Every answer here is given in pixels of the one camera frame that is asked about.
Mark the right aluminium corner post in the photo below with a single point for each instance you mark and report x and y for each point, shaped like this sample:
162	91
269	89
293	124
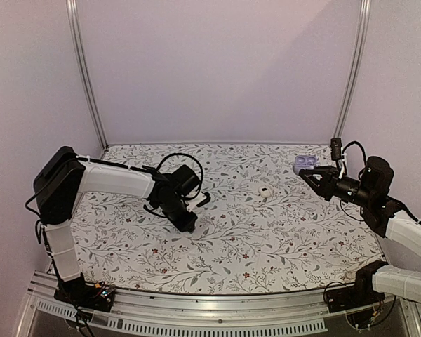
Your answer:
359	45

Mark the aluminium frame rail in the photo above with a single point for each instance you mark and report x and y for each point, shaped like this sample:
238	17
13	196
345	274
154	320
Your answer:
145	313

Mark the left aluminium corner post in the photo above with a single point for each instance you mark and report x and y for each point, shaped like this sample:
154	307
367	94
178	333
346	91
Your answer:
75	29

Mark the white earbud charging case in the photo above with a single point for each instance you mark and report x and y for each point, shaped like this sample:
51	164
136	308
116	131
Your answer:
264	192

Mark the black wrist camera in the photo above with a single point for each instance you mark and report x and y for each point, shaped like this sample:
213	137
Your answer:
336	152
202	199

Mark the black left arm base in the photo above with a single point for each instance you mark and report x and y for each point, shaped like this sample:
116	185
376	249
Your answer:
79	293

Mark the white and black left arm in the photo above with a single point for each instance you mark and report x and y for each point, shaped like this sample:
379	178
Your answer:
67	176

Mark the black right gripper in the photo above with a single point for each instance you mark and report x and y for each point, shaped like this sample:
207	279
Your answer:
327	187

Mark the purple earbud charging case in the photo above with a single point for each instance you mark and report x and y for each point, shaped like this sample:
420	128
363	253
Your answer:
304	162

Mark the aluminium corner post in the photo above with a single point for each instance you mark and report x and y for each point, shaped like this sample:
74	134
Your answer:
75	29
359	45

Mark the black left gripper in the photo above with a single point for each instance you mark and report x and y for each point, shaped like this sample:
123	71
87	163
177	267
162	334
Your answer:
184	226

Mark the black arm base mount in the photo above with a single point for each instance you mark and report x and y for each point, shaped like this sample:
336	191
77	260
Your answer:
361	293

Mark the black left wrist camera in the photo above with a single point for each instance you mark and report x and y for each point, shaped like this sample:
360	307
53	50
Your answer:
202	199

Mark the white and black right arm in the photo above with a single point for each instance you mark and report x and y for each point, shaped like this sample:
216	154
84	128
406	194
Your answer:
387	217

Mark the floral patterned table mat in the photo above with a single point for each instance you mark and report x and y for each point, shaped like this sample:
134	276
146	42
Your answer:
242	243

